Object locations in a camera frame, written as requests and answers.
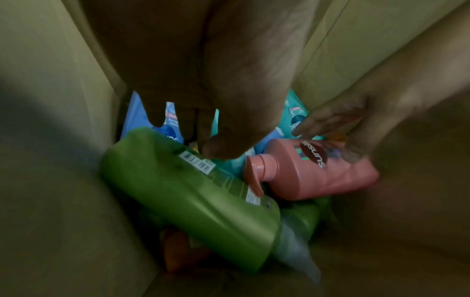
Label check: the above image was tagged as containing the person's right hand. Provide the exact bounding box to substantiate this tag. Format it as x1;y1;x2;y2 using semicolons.
292;54;441;163

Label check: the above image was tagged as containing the person's left hand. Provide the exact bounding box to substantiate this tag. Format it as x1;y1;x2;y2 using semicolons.
78;0;321;161

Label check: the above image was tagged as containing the large teal shampoo bottle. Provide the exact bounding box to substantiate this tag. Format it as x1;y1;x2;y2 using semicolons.
282;90;326;140

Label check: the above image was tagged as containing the large pink shampoo bottle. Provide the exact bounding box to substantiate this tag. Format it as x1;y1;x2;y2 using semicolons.
242;138;380;202

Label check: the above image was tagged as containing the large blue shampoo bottle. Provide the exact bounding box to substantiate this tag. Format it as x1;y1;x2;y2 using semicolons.
120;91;185;144

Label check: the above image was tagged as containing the large green shampoo bottle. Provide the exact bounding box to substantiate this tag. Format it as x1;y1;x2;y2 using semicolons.
99;127;282;275
273;200;333;279

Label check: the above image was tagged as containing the brown cardboard box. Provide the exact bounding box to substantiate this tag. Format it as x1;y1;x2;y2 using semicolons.
0;0;470;297

